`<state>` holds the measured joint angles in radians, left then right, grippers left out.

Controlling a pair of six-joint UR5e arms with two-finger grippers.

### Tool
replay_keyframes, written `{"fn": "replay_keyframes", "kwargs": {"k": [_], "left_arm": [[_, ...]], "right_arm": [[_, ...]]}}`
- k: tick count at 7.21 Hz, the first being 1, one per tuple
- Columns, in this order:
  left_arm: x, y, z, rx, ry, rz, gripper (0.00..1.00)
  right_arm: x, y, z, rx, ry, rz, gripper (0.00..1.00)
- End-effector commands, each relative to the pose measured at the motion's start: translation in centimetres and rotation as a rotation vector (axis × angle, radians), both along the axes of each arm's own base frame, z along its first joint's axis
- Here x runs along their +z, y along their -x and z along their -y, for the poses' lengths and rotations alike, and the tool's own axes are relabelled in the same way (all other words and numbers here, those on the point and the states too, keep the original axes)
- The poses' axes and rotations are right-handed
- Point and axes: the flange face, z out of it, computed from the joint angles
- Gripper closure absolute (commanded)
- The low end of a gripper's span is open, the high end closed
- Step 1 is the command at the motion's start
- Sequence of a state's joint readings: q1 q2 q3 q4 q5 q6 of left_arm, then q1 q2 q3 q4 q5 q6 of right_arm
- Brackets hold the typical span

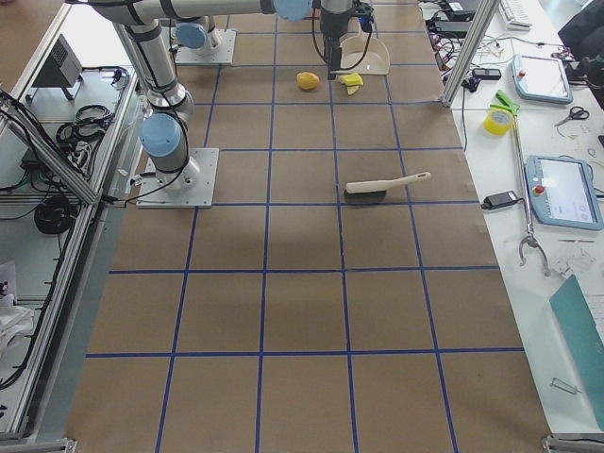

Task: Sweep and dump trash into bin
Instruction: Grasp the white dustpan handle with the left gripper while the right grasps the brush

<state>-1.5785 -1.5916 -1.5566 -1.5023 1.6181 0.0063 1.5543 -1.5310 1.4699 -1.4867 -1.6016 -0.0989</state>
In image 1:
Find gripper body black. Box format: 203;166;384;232
319;0;373;45

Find yellow sponge piece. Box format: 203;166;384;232
338;73;363;96

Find beige plastic dustpan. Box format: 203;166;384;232
337;28;391;76

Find beige hand brush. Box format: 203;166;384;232
344;172;431;202

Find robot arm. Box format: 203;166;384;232
160;0;222;57
83;1;374;191

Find yellow tape roll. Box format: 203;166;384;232
482;108;513;136

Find far teach pendant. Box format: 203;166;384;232
512;55;574;105

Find teach pendant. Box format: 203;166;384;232
526;155;603;231
512;55;574;105

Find black power adapter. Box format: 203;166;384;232
480;191;521;210

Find black scissors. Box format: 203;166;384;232
554;106;590;127

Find near teach pendant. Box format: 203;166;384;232
526;155;603;231

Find grey electronics box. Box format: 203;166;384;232
25;34;83;101

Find teal notebook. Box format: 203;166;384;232
549;275;603;412

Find white crumpled cloth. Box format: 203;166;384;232
0;261;37;360

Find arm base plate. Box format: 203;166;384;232
175;24;237;66
135;148;220;209

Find aluminium frame post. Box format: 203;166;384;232
441;0;499;108

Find green-handled reacher grabber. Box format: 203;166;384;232
491;90;551;277

